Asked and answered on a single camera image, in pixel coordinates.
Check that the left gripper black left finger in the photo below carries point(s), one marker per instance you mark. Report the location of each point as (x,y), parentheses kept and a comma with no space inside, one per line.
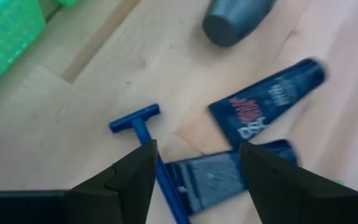
(129,186)

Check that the green plastic tray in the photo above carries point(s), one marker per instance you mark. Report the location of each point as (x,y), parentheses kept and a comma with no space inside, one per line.
(67,2)
(5,37)

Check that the blue disposable razor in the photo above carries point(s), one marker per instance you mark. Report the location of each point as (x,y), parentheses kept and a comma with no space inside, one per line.
(135,119)

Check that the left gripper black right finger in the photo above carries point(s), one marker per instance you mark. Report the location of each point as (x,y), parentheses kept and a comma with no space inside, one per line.
(291,196)

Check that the dark blue toiletry tube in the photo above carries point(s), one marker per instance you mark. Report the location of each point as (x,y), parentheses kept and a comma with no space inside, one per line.
(269,99)
(210,180)

